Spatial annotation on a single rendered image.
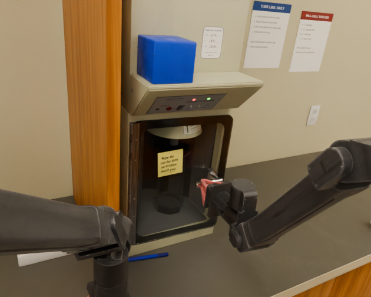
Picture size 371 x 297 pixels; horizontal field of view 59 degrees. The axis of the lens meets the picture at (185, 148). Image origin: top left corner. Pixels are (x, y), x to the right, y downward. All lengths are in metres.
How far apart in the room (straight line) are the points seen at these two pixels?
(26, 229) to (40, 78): 0.91
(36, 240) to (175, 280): 0.71
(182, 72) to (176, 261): 0.60
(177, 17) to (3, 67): 0.61
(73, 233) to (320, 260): 0.94
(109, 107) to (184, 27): 0.28
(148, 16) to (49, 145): 0.68
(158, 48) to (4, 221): 0.49
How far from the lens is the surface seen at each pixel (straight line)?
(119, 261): 0.57
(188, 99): 0.80
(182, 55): 0.74
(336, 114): 2.12
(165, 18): 0.83
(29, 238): 0.35
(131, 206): 0.96
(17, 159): 1.32
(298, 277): 1.14
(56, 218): 0.40
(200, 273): 1.06
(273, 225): 0.67
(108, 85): 0.71
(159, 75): 0.72
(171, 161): 0.93
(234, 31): 0.93
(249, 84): 0.85
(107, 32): 0.69
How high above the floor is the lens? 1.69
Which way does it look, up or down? 25 degrees down
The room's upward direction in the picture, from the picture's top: 6 degrees clockwise
